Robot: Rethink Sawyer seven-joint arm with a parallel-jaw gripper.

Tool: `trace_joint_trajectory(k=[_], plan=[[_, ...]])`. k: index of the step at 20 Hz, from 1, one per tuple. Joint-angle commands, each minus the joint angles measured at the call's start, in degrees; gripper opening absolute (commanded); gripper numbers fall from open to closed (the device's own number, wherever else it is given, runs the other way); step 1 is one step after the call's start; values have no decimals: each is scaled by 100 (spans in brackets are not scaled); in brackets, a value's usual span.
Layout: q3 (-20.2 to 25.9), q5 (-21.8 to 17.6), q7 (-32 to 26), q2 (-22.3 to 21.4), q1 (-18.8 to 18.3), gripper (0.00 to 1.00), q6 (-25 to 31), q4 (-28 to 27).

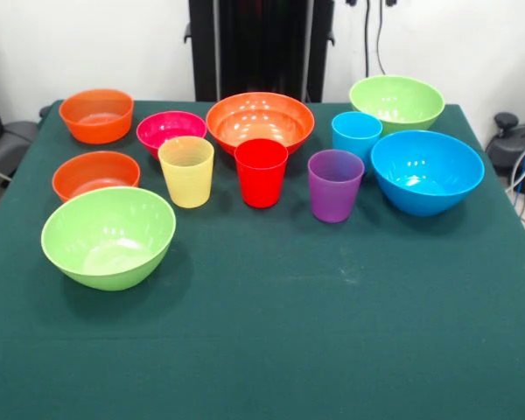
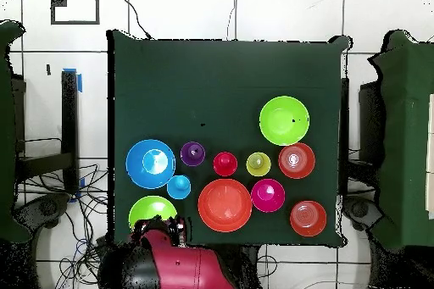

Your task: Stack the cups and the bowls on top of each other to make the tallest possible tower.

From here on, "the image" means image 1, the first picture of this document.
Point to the green bowl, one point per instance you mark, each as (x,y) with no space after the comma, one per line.
(108,245)
(396,98)

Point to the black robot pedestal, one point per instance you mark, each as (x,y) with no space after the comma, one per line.
(262,44)

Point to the red cup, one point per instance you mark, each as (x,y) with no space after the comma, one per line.
(261,179)

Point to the small orange bowl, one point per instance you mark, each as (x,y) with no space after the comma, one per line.
(83,175)
(96,127)

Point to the blue cup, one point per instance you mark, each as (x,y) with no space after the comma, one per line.
(350,137)

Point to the purple cup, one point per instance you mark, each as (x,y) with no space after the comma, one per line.
(334,192)

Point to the blue bowl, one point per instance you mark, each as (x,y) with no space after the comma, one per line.
(427,184)

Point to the large orange bowl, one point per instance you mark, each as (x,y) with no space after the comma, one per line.
(245,131)

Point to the dark green table cloth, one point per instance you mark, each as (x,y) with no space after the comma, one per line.
(262,328)

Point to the gray chair base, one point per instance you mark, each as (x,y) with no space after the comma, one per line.
(9,144)

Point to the pink bowl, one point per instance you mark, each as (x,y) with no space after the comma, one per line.
(157,140)

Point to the yellow cup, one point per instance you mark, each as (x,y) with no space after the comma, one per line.
(186,179)

